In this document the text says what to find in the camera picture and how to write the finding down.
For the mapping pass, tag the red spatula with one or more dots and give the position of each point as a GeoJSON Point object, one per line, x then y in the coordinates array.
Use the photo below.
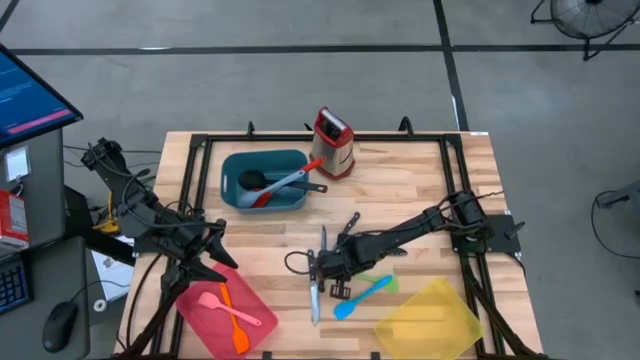
{"type": "Point", "coordinates": [315, 164]}

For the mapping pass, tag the grey-blue serving spoon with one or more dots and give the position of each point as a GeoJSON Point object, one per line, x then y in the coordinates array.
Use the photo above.
{"type": "Point", "coordinates": [280, 185]}

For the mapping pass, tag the white paper sheet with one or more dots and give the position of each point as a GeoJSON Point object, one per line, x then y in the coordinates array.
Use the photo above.
{"type": "Point", "coordinates": [112, 275]}

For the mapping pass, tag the pink spatula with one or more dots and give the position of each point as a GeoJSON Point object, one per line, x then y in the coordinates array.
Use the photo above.
{"type": "Point", "coordinates": [210, 300]}

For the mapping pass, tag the grey desk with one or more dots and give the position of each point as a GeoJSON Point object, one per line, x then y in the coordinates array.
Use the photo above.
{"type": "Point", "coordinates": [50, 270]}

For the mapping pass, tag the black ladle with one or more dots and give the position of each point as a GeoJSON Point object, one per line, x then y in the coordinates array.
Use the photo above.
{"type": "Point", "coordinates": [252, 180]}

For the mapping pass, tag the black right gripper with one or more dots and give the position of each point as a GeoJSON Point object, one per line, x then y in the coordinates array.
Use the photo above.
{"type": "Point", "coordinates": [342, 260]}

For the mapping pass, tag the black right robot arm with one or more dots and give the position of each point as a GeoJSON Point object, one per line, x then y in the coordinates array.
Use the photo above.
{"type": "Point", "coordinates": [415, 225]}

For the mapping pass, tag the white label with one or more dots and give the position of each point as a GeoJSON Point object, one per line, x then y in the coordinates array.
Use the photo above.
{"type": "Point", "coordinates": [17, 164]}

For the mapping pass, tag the black metal table frame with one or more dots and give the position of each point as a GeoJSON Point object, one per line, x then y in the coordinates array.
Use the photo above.
{"type": "Point", "coordinates": [325, 136]}

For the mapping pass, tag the pink plastic tray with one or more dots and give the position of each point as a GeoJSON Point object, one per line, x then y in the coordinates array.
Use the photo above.
{"type": "Point", "coordinates": [210, 320]}

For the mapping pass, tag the white tape roll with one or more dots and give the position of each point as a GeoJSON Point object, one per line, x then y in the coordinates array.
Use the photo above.
{"type": "Point", "coordinates": [95, 305]}

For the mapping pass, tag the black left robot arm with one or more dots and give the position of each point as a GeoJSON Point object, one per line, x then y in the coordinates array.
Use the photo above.
{"type": "Point", "coordinates": [135, 210]}

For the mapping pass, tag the black computer mouse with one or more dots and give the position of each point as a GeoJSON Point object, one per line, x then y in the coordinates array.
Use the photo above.
{"type": "Point", "coordinates": [60, 327]}

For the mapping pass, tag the grey floor object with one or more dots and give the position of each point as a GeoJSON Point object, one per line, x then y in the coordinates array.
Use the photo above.
{"type": "Point", "coordinates": [622, 195]}

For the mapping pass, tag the computer monitor blue screen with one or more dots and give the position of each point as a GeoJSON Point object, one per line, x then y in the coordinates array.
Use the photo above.
{"type": "Point", "coordinates": [25, 100]}

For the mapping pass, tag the steel box grater red trim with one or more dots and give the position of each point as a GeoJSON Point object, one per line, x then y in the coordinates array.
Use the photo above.
{"type": "Point", "coordinates": [332, 150]}

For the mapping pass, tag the yellow plastic tray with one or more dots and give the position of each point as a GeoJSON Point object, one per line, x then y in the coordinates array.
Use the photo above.
{"type": "Point", "coordinates": [430, 325]}

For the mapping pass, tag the black keyboard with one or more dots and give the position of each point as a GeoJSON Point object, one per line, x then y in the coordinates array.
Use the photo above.
{"type": "Point", "coordinates": [12, 285]}

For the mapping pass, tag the grey computer case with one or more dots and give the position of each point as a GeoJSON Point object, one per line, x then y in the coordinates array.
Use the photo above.
{"type": "Point", "coordinates": [45, 200]}

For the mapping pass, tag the red box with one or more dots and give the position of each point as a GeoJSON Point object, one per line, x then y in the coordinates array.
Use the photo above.
{"type": "Point", "coordinates": [12, 220]}

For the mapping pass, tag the black floor fan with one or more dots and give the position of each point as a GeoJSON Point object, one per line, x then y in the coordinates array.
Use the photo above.
{"type": "Point", "coordinates": [590, 17]}

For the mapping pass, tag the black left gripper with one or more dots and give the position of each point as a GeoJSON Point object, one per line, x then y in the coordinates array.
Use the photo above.
{"type": "Point", "coordinates": [192, 242]}

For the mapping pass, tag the orange spatula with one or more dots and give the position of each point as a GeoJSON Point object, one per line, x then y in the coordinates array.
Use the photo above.
{"type": "Point", "coordinates": [241, 340]}

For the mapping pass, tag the teal plastic bin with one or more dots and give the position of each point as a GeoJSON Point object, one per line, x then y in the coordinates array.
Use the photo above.
{"type": "Point", "coordinates": [285, 202]}

